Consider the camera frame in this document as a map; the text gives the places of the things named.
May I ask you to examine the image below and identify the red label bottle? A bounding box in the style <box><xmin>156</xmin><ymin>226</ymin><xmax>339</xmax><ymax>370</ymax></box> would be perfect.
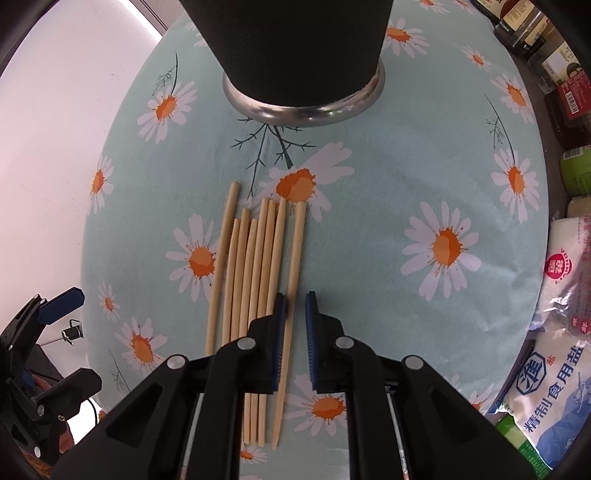
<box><xmin>545</xmin><ymin>65</ymin><xmax>591</xmax><ymax>148</ymax></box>

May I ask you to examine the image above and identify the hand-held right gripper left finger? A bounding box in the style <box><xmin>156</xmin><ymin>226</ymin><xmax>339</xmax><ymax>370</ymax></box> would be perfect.
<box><xmin>53</xmin><ymin>292</ymin><xmax>289</xmax><ymax>480</ymax></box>

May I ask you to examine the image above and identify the dark sauce bottle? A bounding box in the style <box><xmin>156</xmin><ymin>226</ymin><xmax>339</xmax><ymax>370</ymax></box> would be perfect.
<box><xmin>471</xmin><ymin>0</ymin><xmax>502</xmax><ymax>19</ymax></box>

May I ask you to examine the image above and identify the green packet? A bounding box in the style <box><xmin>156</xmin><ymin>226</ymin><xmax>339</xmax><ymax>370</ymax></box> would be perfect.
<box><xmin>495</xmin><ymin>413</ymin><xmax>550</xmax><ymax>480</ymax></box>

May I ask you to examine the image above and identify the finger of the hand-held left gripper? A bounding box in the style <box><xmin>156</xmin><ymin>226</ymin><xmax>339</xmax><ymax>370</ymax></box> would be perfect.
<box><xmin>25</xmin><ymin>368</ymin><xmax>103</xmax><ymax>418</ymax></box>
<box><xmin>0</xmin><ymin>286</ymin><xmax>86</xmax><ymax>358</ymax></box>

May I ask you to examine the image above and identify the daisy print tablecloth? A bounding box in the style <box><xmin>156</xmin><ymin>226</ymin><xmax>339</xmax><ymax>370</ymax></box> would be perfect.
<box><xmin>81</xmin><ymin>0</ymin><xmax>550</xmax><ymax>480</ymax></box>

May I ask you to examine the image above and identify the brown label bottle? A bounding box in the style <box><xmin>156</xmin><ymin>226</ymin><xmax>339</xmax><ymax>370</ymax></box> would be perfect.
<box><xmin>494</xmin><ymin>0</ymin><xmax>548</xmax><ymax>49</ymax></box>

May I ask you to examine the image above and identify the row of wooden chopsticks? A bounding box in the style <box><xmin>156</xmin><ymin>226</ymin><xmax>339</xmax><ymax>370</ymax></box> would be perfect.
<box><xmin>204</xmin><ymin>181</ymin><xmax>308</xmax><ymax>450</ymax></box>

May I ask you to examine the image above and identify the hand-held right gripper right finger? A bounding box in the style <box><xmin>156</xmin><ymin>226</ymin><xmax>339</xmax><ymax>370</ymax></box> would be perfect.
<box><xmin>305</xmin><ymin>291</ymin><xmax>539</xmax><ymax>480</ymax></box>

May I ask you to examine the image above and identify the blue print salt bag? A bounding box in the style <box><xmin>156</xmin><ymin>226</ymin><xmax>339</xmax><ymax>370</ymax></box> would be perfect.
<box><xmin>501</xmin><ymin>323</ymin><xmax>591</xmax><ymax>467</ymax></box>

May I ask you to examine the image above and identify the green can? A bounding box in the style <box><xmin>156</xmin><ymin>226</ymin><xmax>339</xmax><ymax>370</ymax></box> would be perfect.
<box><xmin>560</xmin><ymin>144</ymin><xmax>591</xmax><ymax>197</ymax></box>

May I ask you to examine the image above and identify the black cup steel base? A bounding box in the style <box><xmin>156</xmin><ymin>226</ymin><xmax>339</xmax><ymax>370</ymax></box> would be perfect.
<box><xmin>178</xmin><ymin>0</ymin><xmax>395</xmax><ymax>126</ymax></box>

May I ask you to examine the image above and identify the clear plastic food packet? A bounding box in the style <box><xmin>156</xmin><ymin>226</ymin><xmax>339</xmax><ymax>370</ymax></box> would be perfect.
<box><xmin>529</xmin><ymin>217</ymin><xmax>591</xmax><ymax>344</ymax></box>

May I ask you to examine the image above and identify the small black clip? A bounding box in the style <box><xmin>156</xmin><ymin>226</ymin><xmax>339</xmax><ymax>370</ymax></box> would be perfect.
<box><xmin>61</xmin><ymin>318</ymin><xmax>84</xmax><ymax>344</ymax></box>

